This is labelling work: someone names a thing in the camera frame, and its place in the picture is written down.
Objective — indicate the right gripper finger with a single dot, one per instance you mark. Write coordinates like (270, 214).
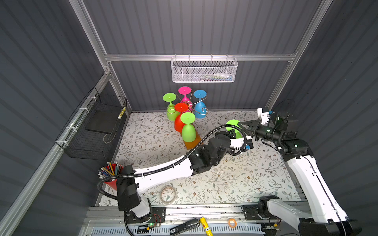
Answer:
(248, 125)
(248, 134)

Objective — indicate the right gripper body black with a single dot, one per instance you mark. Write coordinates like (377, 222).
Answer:
(254, 130)

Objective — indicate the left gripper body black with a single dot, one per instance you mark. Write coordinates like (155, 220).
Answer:
(234, 138)

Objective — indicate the green wine glass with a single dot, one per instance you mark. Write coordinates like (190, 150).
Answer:
(233, 125)
(188, 131)
(171, 112)

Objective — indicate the gold wire wine glass rack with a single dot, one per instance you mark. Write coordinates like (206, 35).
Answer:
(198, 138)

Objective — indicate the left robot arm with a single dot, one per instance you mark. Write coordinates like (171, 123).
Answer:
(197, 161)

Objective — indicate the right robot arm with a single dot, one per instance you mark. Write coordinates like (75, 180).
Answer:
(327, 218)

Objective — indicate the blue wine glass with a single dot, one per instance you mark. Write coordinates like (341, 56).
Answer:
(200, 109)

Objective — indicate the red wine glass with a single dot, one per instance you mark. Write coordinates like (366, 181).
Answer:
(181, 108)

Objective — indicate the pink wine glass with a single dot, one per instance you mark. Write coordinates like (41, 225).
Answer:
(185, 90)

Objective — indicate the clear tape roll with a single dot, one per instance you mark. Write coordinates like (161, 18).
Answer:
(168, 195)

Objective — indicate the black stapler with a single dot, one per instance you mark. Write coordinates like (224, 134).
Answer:
(186, 226)

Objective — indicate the white mesh wall basket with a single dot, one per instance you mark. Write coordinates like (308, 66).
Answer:
(203, 70)

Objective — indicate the black wire wall basket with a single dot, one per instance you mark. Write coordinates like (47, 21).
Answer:
(96, 128)

